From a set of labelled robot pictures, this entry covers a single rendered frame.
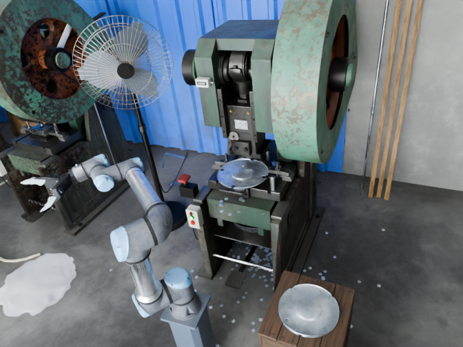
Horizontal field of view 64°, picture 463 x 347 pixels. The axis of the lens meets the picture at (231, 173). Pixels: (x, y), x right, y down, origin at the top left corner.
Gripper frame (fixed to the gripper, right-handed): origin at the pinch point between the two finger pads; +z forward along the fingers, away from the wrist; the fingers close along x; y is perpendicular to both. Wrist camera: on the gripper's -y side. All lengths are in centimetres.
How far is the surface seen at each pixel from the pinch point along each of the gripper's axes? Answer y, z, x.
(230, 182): 3, -87, -41
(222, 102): 4, -98, 0
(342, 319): -61, -95, -100
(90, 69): 72, -52, 33
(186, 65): 18, -92, 22
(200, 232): 22, -64, -72
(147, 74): 61, -80, 20
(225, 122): 7, -97, -11
